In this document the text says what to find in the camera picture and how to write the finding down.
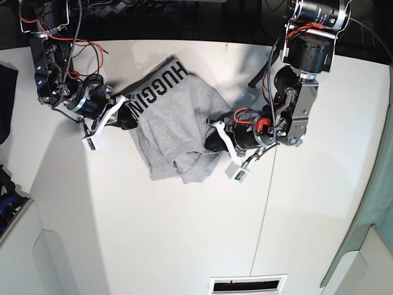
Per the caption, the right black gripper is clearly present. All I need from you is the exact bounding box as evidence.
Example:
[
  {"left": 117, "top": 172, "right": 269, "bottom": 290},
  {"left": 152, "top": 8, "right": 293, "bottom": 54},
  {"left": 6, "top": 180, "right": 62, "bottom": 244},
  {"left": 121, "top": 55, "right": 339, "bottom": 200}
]
[{"left": 91, "top": 95, "right": 139, "bottom": 132}]

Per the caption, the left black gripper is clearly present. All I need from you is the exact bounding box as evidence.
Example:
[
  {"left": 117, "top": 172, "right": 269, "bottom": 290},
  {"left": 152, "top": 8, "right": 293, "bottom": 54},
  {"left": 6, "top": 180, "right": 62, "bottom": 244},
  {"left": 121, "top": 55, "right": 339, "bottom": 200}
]
[{"left": 204, "top": 113, "right": 264, "bottom": 163}]

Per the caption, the grey t-shirt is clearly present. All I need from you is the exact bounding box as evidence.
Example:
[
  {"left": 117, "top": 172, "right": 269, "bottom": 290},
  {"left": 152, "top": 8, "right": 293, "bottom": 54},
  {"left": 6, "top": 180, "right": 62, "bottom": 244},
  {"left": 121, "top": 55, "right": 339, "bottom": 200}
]
[{"left": 121, "top": 56, "right": 230, "bottom": 184}]

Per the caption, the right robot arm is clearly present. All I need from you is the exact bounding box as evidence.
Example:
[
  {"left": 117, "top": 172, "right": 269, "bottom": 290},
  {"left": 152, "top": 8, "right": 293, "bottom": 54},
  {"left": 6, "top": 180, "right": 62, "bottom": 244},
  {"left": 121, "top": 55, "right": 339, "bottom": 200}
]
[{"left": 18, "top": 1, "right": 137, "bottom": 135}]

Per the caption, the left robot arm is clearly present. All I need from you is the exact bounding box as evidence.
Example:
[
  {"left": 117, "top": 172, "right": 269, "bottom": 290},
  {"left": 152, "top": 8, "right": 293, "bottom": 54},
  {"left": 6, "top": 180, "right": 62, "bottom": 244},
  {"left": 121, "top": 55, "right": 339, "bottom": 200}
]
[{"left": 204, "top": 1, "right": 351, "bottom": 167}]

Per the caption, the dark cloth pile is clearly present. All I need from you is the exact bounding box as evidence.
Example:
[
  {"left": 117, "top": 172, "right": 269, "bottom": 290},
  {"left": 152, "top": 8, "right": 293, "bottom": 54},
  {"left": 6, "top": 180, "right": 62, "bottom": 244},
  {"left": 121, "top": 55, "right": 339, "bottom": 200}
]
[{"left": 0, "top": 65, "right": 18, "bottom": 144}]

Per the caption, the white floor vent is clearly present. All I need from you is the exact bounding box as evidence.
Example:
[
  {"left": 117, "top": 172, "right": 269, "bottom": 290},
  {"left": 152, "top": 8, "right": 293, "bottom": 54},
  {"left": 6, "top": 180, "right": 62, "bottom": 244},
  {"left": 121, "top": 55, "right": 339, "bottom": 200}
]
[{"left": 209, "top": 274, "right": 287, "bottom": 294}]

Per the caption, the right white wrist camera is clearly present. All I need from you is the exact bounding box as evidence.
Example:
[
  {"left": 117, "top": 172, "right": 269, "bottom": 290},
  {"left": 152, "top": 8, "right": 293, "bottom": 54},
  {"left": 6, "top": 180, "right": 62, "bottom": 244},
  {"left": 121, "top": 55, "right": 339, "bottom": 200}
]
[{"left": 82, "top": 95, "right": 126, "bottom": 152}]

